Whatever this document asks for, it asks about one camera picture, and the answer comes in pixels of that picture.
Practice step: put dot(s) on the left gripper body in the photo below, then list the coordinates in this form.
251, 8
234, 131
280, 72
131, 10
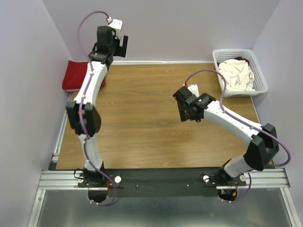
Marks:
117, 50

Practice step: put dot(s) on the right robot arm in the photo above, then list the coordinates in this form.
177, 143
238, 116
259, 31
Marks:
259, 139

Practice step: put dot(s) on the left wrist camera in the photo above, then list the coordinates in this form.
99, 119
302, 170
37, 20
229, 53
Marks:
116, 25

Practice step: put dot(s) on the dark red shirt in basket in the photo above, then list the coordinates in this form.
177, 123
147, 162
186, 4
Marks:
242, 59

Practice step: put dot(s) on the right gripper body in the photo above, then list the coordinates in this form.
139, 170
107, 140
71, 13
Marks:
182, 115

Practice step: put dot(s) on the folded pink t shirt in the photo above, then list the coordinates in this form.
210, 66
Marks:
73, 90

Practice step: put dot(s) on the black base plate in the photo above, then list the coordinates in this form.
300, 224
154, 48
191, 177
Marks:
157, 182

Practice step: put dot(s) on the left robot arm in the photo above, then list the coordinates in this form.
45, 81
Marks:
82, 113

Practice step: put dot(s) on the white plastic basket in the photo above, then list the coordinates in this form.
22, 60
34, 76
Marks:
259, 83

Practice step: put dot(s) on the red t shirt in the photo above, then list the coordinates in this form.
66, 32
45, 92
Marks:
75, 74

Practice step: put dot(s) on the cream white t shirt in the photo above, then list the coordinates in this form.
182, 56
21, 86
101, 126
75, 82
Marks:
238, 75

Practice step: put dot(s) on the aluminium frame rail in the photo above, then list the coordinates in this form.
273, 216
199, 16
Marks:
144, 130

